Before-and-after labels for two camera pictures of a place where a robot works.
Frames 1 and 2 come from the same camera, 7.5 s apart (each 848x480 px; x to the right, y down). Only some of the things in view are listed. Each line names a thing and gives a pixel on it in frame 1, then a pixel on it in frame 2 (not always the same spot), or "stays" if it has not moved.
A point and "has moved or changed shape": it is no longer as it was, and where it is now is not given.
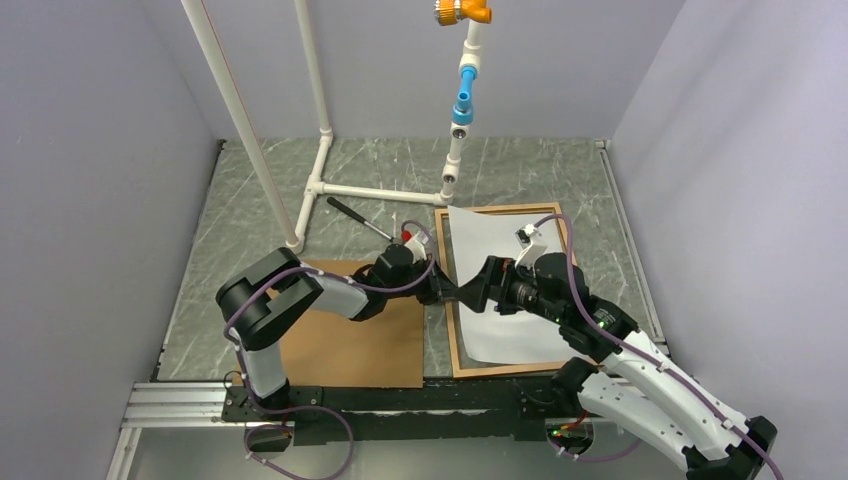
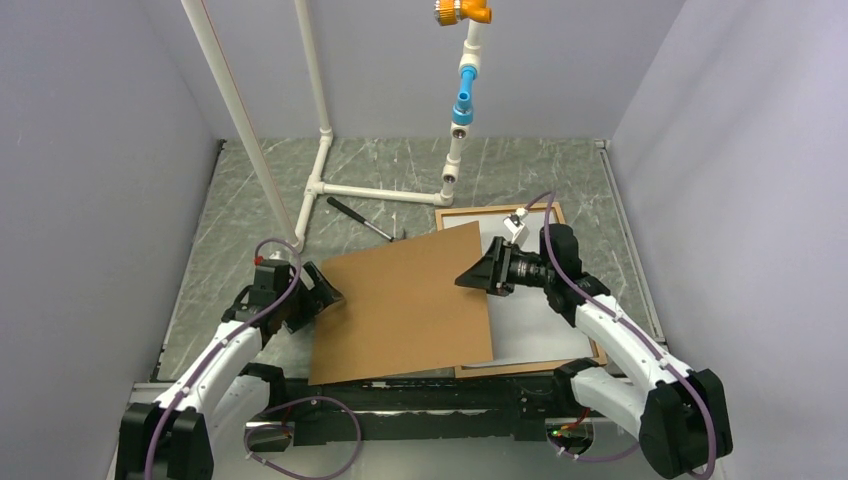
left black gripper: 439,288 to 317,299
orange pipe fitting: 450,12 stays
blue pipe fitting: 462,111 stays
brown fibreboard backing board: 322,348 has moved or changed shape
